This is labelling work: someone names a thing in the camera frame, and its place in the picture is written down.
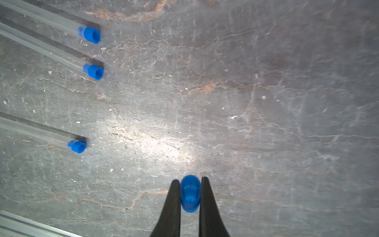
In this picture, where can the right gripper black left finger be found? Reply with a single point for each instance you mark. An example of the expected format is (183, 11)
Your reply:
(169, 222)

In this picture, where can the clear test tube diagonal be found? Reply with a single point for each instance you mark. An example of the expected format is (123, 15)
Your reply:
(43, 48)

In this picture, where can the clear test tube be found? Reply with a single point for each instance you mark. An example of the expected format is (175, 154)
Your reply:
(40, 134)
(43, 15)

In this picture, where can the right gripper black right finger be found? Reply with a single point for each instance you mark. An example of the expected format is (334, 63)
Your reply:
(210, 221)

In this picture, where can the blue stopper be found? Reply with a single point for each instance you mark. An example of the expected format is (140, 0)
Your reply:
(190, 193)
(93, 71)
(76, 146)
(89, 34)

